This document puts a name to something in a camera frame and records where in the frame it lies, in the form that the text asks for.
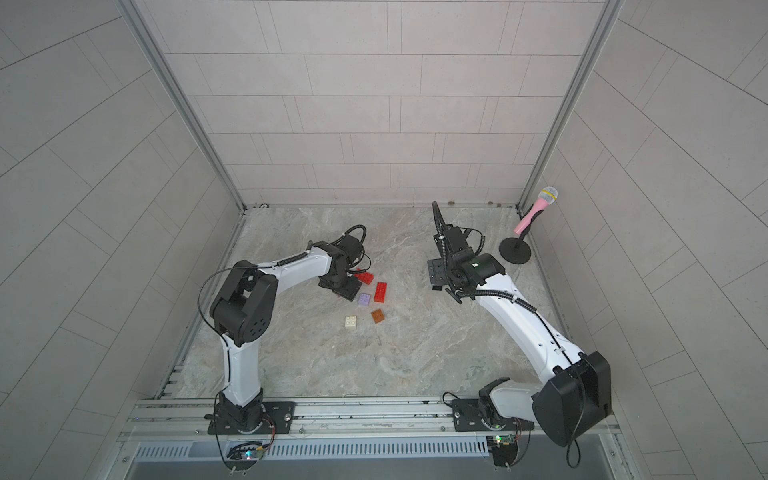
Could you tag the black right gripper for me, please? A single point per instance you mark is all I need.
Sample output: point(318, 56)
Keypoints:
point(436, 271)

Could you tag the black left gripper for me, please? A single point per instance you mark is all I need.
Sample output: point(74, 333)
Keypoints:
point(346, 288)

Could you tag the long red lego brick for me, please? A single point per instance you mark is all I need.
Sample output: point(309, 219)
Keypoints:
point(380, 292)
point(365, 277)

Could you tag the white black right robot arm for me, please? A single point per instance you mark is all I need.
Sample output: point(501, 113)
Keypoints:
point(575, 394)

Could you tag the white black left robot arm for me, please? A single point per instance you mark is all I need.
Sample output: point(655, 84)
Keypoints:
point(241, 313)

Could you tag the orange lego brick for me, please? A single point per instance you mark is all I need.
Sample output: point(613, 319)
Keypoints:
point(378, 316)

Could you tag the pink toy microphone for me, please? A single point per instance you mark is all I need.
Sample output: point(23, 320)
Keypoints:
point(547, 196)

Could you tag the right green circuit board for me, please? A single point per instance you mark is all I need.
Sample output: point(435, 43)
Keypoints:
point(502, 443)

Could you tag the green circuit board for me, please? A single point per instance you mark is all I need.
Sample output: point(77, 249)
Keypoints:
point(502, 443)
point(248, 452)

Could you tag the left green circuit board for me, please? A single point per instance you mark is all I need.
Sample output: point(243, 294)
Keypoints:
point(248, 452)

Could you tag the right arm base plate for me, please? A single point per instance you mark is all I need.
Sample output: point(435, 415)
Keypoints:
point(467, 417)

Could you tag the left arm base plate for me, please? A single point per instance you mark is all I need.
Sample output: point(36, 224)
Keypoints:
point(260, 418)

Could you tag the aluminium rail frame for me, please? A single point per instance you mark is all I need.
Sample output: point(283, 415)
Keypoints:
point(314, 418)

